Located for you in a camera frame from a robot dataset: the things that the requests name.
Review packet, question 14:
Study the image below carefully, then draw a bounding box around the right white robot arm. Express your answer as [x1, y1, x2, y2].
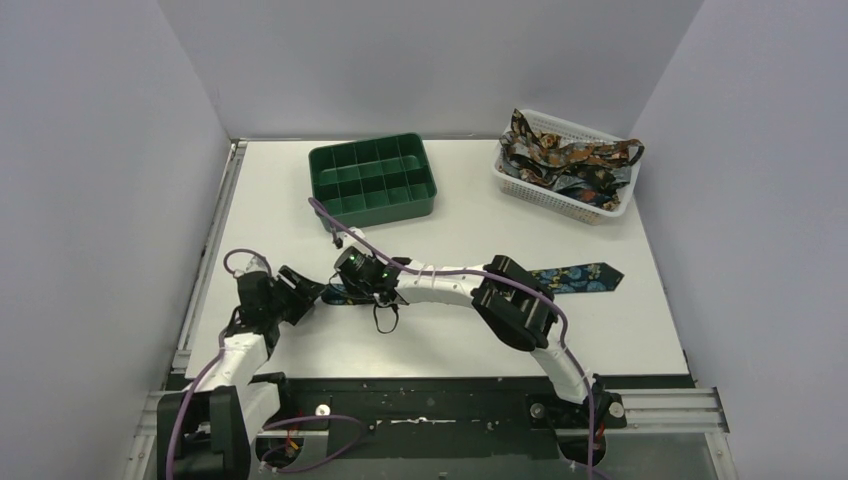
[334, 246, 593, 405]

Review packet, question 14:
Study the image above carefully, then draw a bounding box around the blue patterned tie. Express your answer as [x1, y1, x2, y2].
[320, 262, 625, 306]

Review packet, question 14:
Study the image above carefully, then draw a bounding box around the green compartment tray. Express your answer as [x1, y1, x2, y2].
[308, 133, 438, 228]

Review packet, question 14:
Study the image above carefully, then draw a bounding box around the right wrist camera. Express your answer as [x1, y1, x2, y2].
[330, 227, 371, 255]

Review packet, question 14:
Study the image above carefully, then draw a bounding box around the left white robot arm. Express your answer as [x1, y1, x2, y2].
[156, 266, 326, 479]

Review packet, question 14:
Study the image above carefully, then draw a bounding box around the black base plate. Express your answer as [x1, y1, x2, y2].
[258, 373, 694, 462]

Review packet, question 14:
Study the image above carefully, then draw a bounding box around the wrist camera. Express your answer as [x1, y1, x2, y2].
[330, 227, 371, 255]
[234, 257, 269, 278]

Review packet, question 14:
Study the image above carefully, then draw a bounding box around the pile of patterned ties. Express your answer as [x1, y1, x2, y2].
[496, 109, 645, 212]

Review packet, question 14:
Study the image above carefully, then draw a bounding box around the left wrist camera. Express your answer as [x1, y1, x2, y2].
[234, 257, 269, 278]

